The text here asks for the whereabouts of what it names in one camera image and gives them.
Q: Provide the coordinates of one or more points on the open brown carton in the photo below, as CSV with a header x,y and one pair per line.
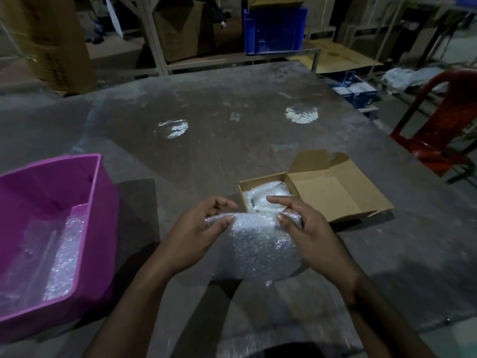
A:
x,y
180,33

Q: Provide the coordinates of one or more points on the dark blue product box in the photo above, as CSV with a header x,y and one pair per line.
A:
x,y
343,79

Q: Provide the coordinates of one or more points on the flat cardboard sheet with tape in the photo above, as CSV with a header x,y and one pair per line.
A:
x,y
275,0

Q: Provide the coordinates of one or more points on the red plastic chair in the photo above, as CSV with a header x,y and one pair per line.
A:
x,y
443,134

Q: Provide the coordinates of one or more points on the grey metal storage rack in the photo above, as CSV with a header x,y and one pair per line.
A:
x,y
152,37

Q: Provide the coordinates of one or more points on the clear bubble wrap sheet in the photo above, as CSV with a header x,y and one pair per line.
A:
x,y
257,246

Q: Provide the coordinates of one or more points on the white paper sheet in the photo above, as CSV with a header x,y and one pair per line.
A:
x,y
114,16

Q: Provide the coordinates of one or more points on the blue plastic crate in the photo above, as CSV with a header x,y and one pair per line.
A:
x,y
275,31

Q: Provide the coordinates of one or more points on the pink plastic bin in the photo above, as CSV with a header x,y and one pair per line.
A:
x,y
100,219

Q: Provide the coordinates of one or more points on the flattened printed cardboard sheet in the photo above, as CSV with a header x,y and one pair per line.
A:
x,y
335,57

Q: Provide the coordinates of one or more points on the small brown cardboard box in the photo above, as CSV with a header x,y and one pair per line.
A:
x,y
335,190

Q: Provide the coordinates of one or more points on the person's left hand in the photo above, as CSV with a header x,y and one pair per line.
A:
x,y
186,238

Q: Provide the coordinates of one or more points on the tall narrow cardboard carton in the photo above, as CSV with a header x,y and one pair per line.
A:
x,y
59,44

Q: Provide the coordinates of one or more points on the person's right hand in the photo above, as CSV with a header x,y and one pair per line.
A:
x,y
320,242

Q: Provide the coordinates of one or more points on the bubble-wrapped items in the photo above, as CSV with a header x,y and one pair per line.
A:
x,y
268,191

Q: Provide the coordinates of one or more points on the blue and white product box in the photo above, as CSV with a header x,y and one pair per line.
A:
x,y
364,95
343,93

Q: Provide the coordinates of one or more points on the metal frame table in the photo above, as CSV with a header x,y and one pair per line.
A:
x,y
428,3

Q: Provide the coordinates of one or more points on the pile of bubble wrap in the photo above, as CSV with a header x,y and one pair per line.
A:
x,y
56,264

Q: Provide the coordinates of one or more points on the small dark object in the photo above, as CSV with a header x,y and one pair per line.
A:
x,y
96,35

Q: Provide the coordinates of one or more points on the white plastic bag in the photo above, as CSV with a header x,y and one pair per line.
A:
x,y
410,80

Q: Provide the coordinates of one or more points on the person's left forearm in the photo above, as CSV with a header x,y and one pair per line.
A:
x,y
126,316

